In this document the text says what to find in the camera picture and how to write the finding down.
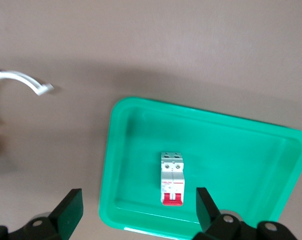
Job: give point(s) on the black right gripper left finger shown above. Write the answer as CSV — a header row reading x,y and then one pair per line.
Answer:
x,y
66,212

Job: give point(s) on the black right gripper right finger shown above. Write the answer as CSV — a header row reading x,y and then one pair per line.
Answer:
x,y
209,215

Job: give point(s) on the white red circuit breaker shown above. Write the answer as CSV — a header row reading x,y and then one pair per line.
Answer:
x,y
172,180

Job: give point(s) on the green plastic tray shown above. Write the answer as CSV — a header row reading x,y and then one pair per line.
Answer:
x,y
240,162

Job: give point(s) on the white semicircular pipe clamp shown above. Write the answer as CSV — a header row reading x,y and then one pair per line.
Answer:
x,y
18,75

